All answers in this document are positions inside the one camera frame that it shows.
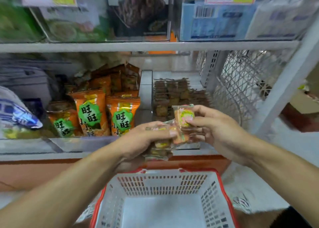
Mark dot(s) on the white basket with red rim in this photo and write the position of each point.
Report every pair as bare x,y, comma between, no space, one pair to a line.
109,205

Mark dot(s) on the person's right forearm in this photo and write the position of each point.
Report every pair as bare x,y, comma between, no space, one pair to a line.
286,180

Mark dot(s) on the blue product box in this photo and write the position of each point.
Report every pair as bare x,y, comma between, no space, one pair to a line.
214,23

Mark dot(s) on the clear plastic shelf front guard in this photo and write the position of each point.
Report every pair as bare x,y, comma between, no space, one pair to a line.
74,144

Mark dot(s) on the dark green product bag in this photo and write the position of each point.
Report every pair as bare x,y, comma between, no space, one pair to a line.
17,21

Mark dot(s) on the green white product box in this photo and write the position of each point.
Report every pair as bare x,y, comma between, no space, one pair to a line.
72,26

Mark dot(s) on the row of small snack packets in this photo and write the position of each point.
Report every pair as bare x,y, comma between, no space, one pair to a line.
167,93

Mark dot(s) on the white metal shelf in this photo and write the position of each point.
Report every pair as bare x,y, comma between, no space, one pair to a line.
149,45

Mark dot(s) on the person's left shoe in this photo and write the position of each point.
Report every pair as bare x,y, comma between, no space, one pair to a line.
84,213

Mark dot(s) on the orange shelf base panel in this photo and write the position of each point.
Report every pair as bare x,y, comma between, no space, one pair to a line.
30,173

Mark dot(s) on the group of orange snack bags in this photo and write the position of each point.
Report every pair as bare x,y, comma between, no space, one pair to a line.
92,113

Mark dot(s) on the person's right shoe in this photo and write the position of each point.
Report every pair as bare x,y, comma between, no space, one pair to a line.
243,203

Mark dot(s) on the black product box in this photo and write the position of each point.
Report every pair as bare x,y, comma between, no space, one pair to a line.
139,13

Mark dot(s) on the person's left forearm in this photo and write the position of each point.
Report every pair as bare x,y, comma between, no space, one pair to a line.
55,190

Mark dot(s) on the brown cardboard box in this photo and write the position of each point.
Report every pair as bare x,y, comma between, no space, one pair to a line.
304,108

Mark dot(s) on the person's black shorts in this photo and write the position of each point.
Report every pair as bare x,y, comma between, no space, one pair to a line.
291,218

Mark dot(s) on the bundle of snack packets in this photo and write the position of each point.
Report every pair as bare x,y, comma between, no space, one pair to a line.
162,148
184,116

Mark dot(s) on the person's left hand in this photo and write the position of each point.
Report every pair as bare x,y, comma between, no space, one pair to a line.
139,140

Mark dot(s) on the person's shoe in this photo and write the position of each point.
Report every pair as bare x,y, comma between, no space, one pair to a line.
243,203
84,213

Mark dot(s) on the blue white snack bag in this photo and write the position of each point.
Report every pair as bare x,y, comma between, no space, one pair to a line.
17,115

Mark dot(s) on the person's right hand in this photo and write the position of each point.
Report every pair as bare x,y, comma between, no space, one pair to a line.
222,133

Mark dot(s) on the white perforated side panel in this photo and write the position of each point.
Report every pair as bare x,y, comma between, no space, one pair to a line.
239,83

